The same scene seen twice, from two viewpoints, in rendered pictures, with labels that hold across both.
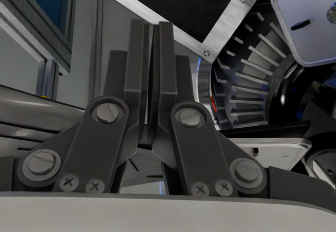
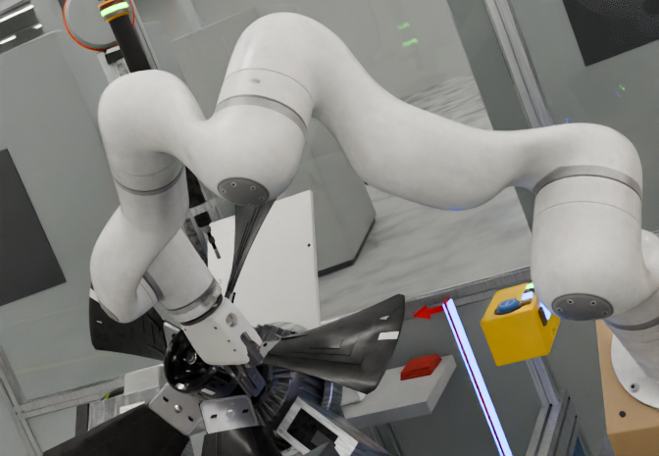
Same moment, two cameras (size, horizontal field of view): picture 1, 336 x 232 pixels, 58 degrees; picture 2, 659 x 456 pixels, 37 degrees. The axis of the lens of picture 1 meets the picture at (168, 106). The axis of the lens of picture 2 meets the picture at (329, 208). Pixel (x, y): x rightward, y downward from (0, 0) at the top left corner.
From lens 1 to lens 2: 147 cm
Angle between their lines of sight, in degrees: 36
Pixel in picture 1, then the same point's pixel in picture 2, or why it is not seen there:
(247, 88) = (281, 384)
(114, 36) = not seen: outside the picture
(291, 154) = not seen: hidden behind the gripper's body
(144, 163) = (294, 346)
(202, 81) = (328, 387)
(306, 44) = (243, 404)
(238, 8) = (283, 427)
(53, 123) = (310, 363)
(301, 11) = (244, 417)
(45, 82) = (537, 380)
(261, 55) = (275, 402)
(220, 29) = (291, 415)
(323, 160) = not seen: hidden behind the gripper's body
